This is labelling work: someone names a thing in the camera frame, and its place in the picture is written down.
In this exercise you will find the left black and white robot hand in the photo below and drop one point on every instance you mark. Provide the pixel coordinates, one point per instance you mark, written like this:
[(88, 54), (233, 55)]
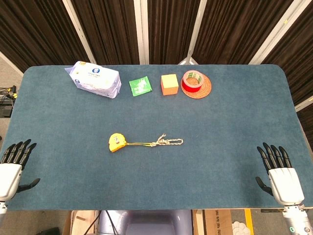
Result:
[(9, 171)]

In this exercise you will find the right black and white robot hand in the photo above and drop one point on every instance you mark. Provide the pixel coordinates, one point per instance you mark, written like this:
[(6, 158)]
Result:
[(286, 183)]

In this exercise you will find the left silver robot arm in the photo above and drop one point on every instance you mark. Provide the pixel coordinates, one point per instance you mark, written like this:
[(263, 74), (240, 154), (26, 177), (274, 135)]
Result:
[(2, 209)]

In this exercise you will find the red tape roll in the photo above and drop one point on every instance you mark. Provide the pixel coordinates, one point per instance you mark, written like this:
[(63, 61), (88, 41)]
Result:
[(192, 86)]

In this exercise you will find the white flower-shaped object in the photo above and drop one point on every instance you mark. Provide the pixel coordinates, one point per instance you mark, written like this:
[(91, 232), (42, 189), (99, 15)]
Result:
[(240, 227)]

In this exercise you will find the cardboard box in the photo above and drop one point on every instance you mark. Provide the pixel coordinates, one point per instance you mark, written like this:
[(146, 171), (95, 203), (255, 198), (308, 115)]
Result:
[(217, 222)]

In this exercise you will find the light wooden board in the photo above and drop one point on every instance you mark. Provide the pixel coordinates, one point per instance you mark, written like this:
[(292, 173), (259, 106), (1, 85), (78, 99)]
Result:
[(80, 221)]

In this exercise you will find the wooden plank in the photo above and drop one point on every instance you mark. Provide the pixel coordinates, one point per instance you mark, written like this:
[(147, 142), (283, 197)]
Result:
[(198, 222)]

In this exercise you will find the woven straw coaster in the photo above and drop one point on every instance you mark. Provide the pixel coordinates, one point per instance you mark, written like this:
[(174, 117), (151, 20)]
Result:
[(204, 90)]

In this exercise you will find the white tissue pack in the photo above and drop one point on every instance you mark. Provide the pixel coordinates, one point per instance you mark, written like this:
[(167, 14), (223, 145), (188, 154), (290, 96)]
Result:
[(95, 79)]

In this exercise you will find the blue felt table mat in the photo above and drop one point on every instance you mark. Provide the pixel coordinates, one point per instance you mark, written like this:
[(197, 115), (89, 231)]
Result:
[(156, 171)]

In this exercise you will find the grey-purple robot torso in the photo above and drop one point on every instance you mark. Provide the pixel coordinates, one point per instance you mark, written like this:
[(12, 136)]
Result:
[(151, 224)]

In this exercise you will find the orange and yellow cube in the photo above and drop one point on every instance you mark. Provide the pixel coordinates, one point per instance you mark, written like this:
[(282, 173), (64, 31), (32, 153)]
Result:
[(169, 85)]

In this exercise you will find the green sachet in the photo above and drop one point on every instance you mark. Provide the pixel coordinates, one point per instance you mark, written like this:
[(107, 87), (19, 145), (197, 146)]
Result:
[(140, 86)]

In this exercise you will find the white stand base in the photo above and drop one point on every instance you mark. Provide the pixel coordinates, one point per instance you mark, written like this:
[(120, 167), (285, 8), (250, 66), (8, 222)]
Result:
[(188, 61)]

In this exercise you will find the dark brown curtain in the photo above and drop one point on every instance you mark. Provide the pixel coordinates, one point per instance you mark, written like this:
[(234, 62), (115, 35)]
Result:
[(171, 29)]

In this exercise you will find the white frame post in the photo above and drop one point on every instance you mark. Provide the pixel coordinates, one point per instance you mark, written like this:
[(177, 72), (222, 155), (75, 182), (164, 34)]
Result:
[(276, 34), (78, 29), (196, 27), (141, 31)]

